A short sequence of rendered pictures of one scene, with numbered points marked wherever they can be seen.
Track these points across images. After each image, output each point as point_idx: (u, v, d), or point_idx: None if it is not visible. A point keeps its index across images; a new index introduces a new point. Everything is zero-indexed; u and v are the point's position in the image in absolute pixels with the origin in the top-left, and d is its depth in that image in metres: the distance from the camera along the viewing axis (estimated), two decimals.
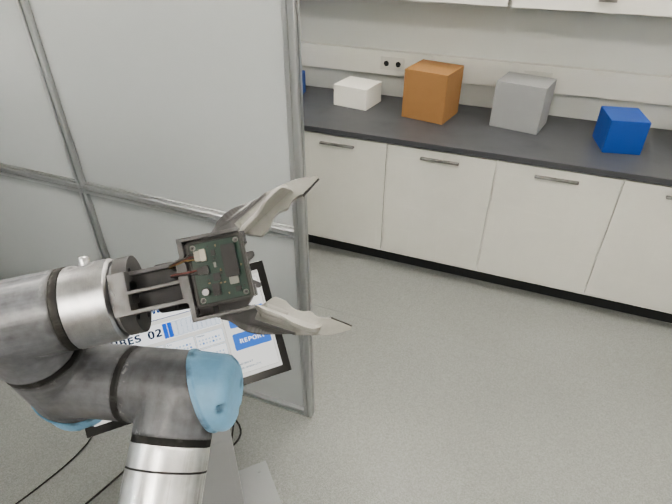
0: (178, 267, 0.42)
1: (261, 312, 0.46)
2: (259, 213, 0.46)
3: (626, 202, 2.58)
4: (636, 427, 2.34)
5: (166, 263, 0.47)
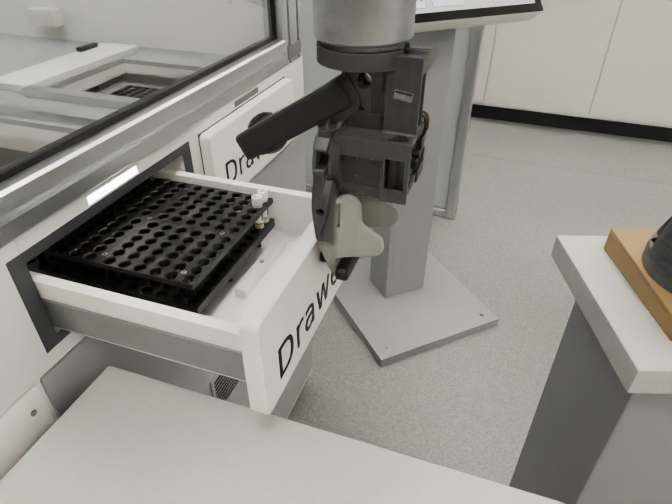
0: (423, 121, 0.41)
1: (357, 205, 0.43)
2: (378, 197, 0.48)
3: None
4: None
5: None
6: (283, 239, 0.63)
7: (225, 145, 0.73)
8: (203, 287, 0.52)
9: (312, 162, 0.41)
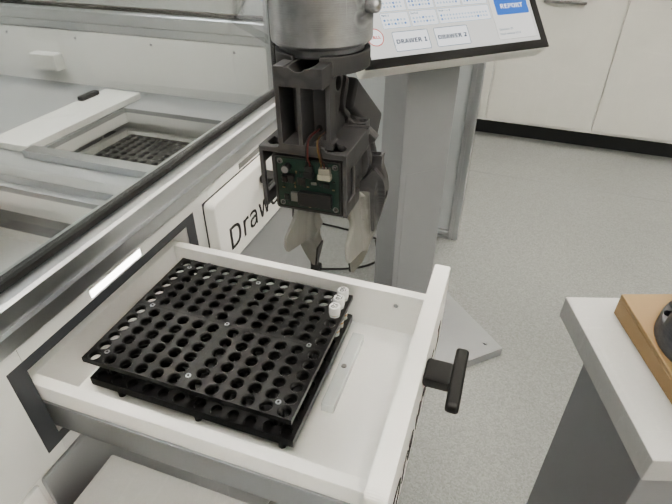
0: (316, 149, 0.37)
1: None
2: (349, 225, 0.44)
3: None
4: None
5: (352, 101, 0.39)
6: (361, 335, 0.59)
7: (230, 211, 0.72)
8: None
9: None
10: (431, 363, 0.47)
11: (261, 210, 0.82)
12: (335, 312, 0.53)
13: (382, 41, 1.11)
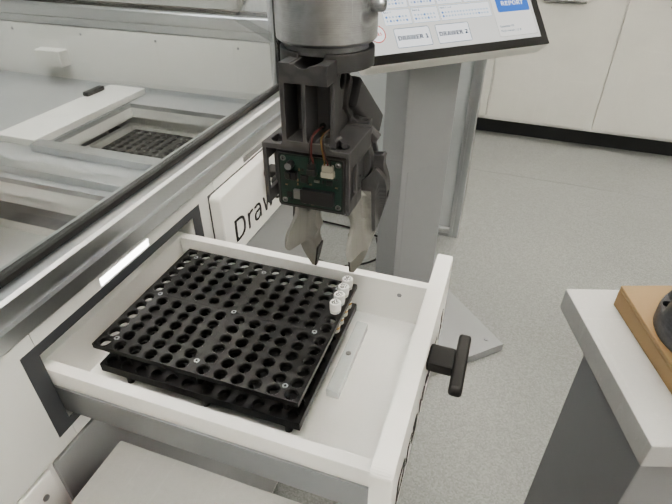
0: (320, 146, 0.37)
1: None
2: (350, 224, 0.44)
3: None
4: None
5: (356, 99, 0.40)
6: (365, 324, 0.60)
7: (235, 203, 0.73)
8: None
9: None
10: (434, 348, 0.48)
11: (265, 203, 0.83)
12: (340, 300, 0.54)
13: (384, 38, 1.12)
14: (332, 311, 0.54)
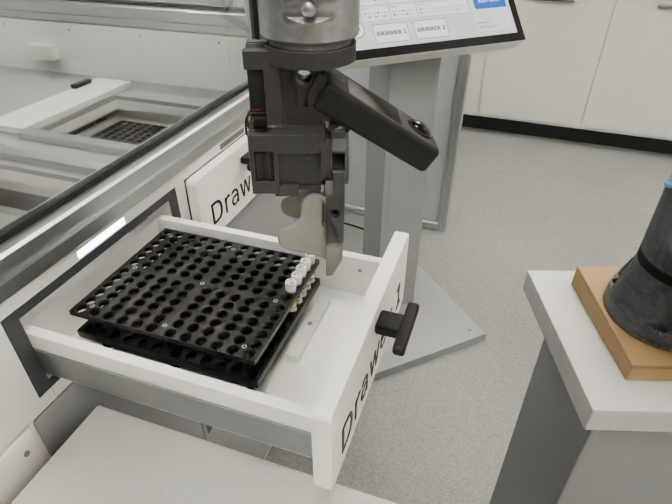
0: (249, 121, 0.41)
1: None
2: (299, 218, 0.45)
3: None
4: None
5: (316, 102, 0.39)
6: (328, 297, 0.64)
7: (211, 187, 0.77)
8: (259, 356, 0.53)
9: None
10: (383, 314, 0.52)
11: (242, 189, 0.87)
12: (301, 273, 0.59)
13: (363, 33, 1.16)
14: None
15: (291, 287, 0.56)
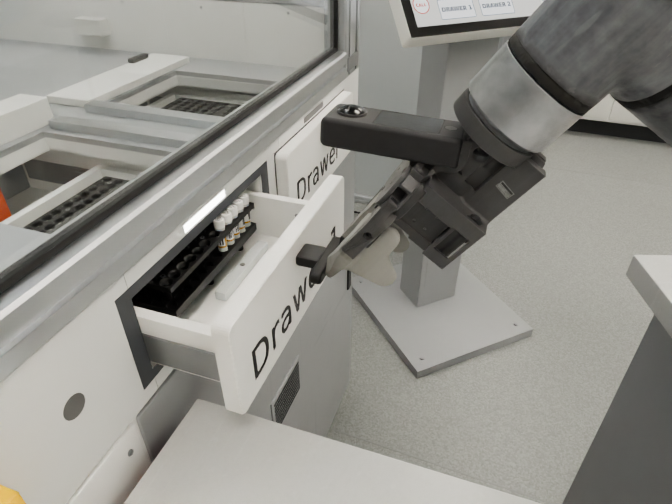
0: None
1: (397, 241, 0.44)
2: None
3: None
4: None
5: None
6: (264, 242, 0.64)
7: (298, 163, 0.71)
8: (183, 290, 0.53)
9: (388, 191, 0.41)
10: (305, 246, 0.52)
11: (321, 168, 0.80)
12: (232, 213, 0.58)
13: (428, 9, 1.10)
14: (223, 221, 0.58)
15: (219, 224, 0.56)
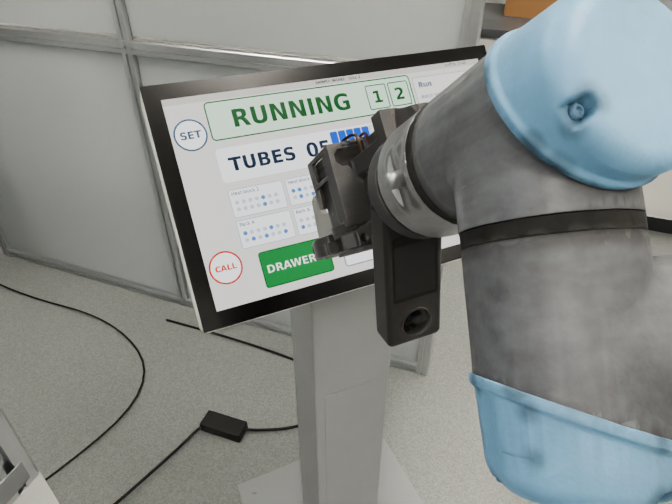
0: (355, 138, 0.37)
1: None
2: (327, 212, 0.45)
3: None
4: None
5: (373, 207, 0.35)
6: None
7: None
8: None
9: None
10: None
11: None
12: None
13: (239, 273, 0.62)
14: None
15: None
